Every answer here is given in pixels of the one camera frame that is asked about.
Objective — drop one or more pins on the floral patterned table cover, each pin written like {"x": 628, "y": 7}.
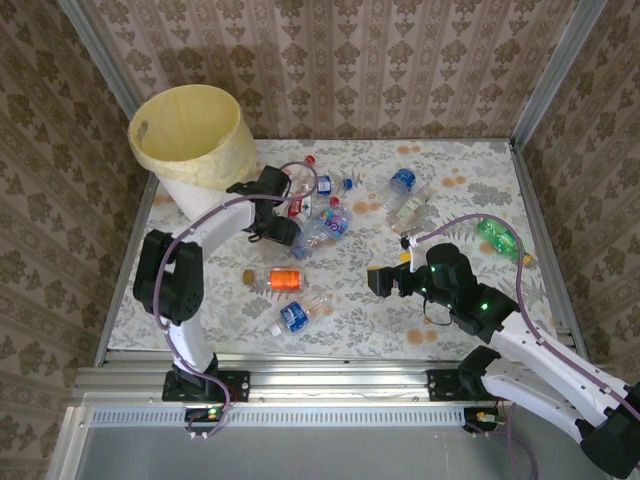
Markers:
{"x": 360, "y": 330}

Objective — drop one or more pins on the crushed bottle purple blue label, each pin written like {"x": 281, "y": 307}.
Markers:
{"x": 332, "y": 225}

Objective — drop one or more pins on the aluminium side rail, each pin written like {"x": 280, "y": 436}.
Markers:
{"x": 533, "y": 200}
{"x": 145, "y": 205}

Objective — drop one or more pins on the red label bottle red cap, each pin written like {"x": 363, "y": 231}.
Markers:
{"x": 300, "y": 206}

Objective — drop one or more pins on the bottle green white label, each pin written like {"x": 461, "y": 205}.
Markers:
{"x": 410, "y": 209}

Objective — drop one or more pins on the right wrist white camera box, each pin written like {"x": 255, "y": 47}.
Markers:
{"x": 414, "y": 252}

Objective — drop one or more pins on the black connector box green light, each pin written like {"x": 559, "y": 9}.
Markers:
{"x": 200, "y": 415}

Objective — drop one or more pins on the aluminium front frame rail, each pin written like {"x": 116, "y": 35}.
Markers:
{"x": 340, "y": 380}

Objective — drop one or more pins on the aluminium corner post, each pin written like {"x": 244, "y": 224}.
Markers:
{"x": 97, "y": 50}
{"x": 556, "y": 75}

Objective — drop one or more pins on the orange label bottle brown cap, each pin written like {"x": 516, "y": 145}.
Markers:
{"x": 285, "y": 280}

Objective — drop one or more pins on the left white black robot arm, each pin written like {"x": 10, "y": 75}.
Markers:
{"x": 170, "y": 280}

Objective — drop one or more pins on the squat blue label bottle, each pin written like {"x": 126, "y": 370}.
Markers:
{"x": 402, "y": 180}

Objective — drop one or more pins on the grey metal base panel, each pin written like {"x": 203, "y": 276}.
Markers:
{"x": 325, "y": 455}

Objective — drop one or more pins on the blue label bottle white cap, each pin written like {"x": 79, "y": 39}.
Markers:
{"x": 295, "y": 316}

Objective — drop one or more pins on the white plastic bin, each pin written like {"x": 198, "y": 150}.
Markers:
{"x": 190, "y": 200}

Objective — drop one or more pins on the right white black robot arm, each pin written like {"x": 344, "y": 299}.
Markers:
{"x": 550, "y": 370}

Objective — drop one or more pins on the black connector box yellow plug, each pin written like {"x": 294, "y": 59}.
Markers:
{"x": 475, "y": 417}

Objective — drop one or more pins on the large green bottle yellow cap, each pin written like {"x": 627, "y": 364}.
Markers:
{"x": 490, "y": 235}

